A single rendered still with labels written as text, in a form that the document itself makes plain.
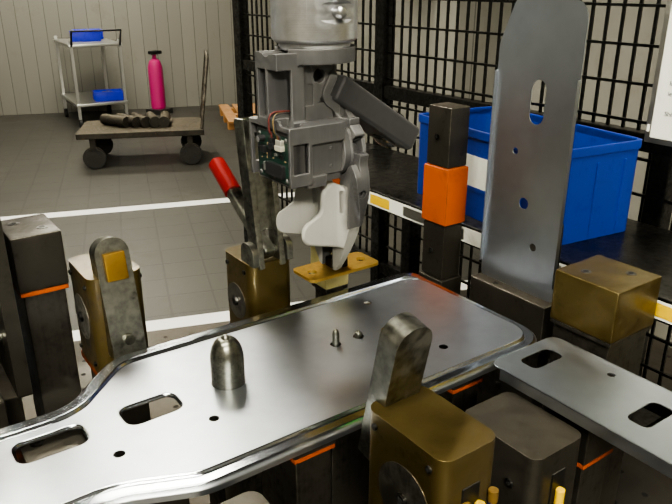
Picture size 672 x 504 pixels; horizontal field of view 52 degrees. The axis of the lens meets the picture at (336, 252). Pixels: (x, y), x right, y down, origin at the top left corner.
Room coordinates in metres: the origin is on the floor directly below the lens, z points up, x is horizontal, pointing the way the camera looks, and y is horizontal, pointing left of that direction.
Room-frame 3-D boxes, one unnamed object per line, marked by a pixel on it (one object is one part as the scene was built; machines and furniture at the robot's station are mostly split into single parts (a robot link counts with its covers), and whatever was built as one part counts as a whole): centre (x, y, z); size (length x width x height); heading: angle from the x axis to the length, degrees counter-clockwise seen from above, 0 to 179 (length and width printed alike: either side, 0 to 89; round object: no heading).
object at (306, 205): (0.65, 0.03, 1.14); 0.06 x 0.03 x 0.09; 125
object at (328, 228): (0.61, 0.01, 1.14); 0.06 x 0.03 x 0.09; 125
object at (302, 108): (0.63, 0.02, 1.24); 0.09 x 0.08 x 0.12; 125
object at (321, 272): (0.64, 0.00, 1.09); 0.08 x 0.04 x 0.01; 125
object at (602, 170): (1.01, -0.27, 1.09); 0.30 x 0.17 x 0.13; 28
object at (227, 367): (0.57, 0.10, 1.02); 0.03 x 0.03 x 0.07
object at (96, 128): (5.52, 1.51, 0.41); 1.05 x 0.61 x 0.83; 104
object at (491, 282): (0.79, -0.22, 0.85); 0.12 x 0.03 x 0.30; 35
